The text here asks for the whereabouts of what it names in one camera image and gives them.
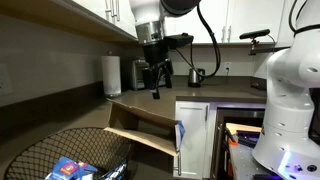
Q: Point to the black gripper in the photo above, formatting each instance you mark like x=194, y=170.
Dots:
x=155, y=55

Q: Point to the blue cardboard food box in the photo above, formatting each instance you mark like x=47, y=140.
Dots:
x=143, y=136

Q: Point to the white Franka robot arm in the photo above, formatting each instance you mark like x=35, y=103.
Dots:
x=290, y=116

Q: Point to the silver toaster oven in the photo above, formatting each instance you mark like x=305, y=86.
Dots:
x=136, y=75

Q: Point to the steel electric kettle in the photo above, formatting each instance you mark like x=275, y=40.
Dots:
x=195, y=78

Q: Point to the white paper towel roll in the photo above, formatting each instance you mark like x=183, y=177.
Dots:
x=111, y=76

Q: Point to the white lower cabinet door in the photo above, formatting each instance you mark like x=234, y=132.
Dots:
x=191, y=140

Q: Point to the light wooden board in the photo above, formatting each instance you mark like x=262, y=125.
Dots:
x=245, y=127

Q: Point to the white side upper cabinet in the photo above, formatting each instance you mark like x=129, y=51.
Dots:
x=96, y=13

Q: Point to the dark blue snack packet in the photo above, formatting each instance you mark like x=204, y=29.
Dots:
x=116, y=171

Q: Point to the white rear upper cabinet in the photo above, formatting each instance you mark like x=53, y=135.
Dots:
x=253, y=18

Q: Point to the perforated metal robot table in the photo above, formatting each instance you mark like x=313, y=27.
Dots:
x=243, y=163

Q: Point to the blue orange snack packet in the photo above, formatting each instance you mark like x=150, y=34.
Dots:
x=68, y=168

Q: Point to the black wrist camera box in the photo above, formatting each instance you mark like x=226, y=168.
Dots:
x=178, y=40

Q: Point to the white wall outlet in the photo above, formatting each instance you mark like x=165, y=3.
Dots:
x=227, y=66

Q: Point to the black stereo camera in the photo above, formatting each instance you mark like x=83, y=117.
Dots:
x=255, y=34

